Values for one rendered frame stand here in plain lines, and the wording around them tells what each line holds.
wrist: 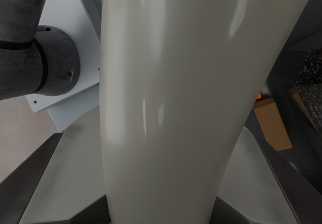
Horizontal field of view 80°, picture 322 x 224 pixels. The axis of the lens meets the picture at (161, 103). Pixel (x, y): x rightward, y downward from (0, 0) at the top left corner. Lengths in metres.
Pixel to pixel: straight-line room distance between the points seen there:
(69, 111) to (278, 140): 1.15
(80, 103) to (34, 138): 1.84
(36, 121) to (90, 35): 1.90
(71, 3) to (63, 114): 0.37
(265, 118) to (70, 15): 1.12
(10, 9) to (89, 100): 0.35
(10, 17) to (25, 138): 2.26
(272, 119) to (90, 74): 1.06
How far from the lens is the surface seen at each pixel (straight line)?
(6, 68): 0.45
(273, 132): 1.34
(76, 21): 0.57
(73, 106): 0.72
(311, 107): 0.78
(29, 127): 2.49
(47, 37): 0.56
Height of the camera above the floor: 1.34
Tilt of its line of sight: 65 degrees down
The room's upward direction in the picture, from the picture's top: 131 degrees counter-clockwise
